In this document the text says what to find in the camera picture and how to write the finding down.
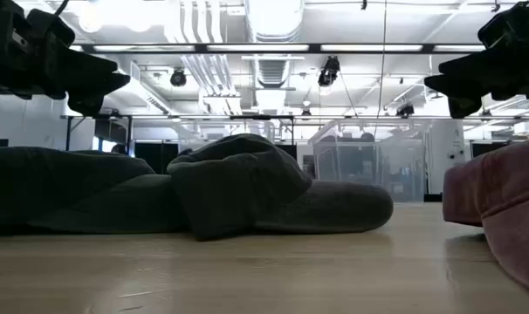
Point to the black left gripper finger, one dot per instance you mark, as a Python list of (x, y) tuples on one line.
[(94, 93), (79, 67)]

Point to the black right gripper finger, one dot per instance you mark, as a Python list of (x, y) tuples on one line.
[(478, 64), (463, 91)]

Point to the white LED light strip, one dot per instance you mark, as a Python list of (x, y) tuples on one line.
[(371, 47), (258, 47), (144, 48), (460, 47)]

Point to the white pillar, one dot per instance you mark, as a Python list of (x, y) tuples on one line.
[(447, 157)]

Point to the black partition panel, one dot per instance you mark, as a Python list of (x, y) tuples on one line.
[(156, 157)]

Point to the dark grey baseball cap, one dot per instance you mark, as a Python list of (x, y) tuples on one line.
[(63, 187), (234, 183)]

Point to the black ceiling camera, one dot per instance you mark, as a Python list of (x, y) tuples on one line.
[(329, 70), (405, 111), (178, 78)]

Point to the clear plastic enclosure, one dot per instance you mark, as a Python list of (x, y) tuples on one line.
[(369, 165)]

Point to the round silver ventilation duct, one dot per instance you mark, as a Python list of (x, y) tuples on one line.
[(274, 19)]

